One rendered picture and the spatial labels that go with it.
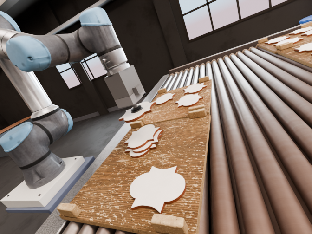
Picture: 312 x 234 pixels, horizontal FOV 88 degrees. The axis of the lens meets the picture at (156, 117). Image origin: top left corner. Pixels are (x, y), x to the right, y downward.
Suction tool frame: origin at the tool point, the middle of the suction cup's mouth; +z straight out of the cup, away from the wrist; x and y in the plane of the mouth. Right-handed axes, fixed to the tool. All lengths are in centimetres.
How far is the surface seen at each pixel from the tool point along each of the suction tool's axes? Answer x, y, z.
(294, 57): -53, 55, 10
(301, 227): -37.0, -23.4, 11.8
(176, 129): -9.7, 3.5, 10.1
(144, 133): 0.4, -1.5, 7.6
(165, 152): -9.9, -8.7, 10.1
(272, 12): -88, 369, 7
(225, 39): -5, 355, 24
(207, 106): -18.5, 17.9, 10.1
